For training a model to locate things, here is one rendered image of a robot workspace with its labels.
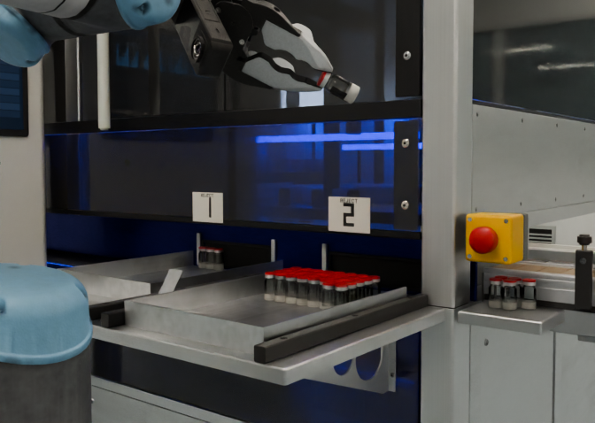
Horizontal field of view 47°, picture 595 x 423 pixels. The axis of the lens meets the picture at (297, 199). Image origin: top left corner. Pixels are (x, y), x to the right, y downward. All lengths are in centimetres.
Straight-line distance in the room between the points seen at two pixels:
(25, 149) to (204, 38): 105
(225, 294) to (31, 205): 71
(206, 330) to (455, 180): 45
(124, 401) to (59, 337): 115
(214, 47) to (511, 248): 56
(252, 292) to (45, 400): 68
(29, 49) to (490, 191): 79
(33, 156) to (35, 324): 120
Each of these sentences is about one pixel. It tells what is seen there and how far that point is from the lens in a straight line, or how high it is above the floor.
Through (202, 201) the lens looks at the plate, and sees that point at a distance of 141.
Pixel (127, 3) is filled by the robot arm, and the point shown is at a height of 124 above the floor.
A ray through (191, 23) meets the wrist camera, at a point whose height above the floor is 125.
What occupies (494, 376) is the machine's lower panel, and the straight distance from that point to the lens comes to 131.
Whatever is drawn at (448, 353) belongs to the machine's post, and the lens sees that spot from 113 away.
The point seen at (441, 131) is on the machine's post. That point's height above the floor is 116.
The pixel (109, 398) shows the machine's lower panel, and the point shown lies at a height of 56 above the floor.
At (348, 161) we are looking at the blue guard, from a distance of 119.
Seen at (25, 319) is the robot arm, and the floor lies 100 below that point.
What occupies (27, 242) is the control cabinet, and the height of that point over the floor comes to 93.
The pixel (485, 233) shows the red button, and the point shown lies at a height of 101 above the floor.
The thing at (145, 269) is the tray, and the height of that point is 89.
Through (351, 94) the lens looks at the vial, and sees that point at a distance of 79.
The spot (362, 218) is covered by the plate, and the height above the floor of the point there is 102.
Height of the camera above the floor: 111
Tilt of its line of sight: 3 degrees down
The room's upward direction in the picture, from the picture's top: straight up
